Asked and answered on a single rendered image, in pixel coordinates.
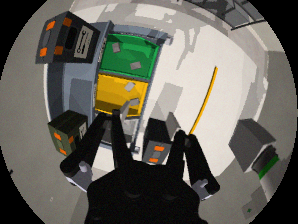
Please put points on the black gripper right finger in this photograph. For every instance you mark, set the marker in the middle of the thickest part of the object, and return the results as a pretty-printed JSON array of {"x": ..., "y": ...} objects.
[{"x": 200, "y": 176}]

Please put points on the grey open bin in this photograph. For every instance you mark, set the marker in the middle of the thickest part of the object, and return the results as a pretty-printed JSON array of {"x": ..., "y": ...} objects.
[{"x": 129, "y": 130}]

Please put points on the yellow bin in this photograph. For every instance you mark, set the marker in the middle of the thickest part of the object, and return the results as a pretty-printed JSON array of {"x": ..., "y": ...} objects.
[{"x": 110, "y": 93}]

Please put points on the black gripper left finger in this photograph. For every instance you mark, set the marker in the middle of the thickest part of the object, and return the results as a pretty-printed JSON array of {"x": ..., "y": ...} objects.
[{"x": 76, "y": 166}]

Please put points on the grey metal shelf rack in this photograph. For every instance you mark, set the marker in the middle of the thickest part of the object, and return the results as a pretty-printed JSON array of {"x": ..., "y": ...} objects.
[{"x": 72, "y": 86}]

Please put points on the green open bin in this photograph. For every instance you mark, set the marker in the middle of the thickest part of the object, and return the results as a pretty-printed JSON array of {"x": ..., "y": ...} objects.
[{"x": 133, "y": 49}]

